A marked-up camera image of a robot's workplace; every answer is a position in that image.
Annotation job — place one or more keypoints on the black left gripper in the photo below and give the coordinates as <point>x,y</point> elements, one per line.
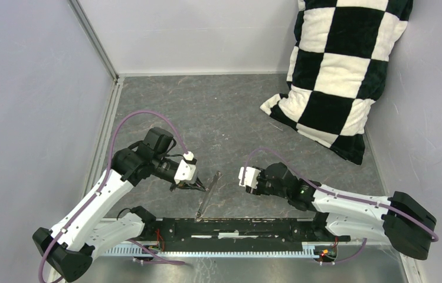
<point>197,186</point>

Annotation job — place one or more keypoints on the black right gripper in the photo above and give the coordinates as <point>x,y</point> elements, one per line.
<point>256,190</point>

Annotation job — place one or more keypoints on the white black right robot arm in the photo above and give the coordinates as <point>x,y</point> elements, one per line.
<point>398,220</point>

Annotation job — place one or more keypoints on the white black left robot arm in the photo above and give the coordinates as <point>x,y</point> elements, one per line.
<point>71,245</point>

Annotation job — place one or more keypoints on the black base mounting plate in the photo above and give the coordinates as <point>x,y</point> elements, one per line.
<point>235,234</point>

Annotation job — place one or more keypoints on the black white checkered pillow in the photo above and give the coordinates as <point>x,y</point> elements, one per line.
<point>338,70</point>

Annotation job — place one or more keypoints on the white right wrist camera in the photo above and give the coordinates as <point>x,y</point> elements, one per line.
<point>248,177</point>

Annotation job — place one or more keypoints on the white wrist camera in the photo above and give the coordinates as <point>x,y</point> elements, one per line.
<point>248,177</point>
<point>187,170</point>

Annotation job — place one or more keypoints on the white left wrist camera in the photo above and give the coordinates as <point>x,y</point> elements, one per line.
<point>187,170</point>

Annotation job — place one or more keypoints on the aluminium frame rail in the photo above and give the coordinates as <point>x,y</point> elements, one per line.
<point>110,107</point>

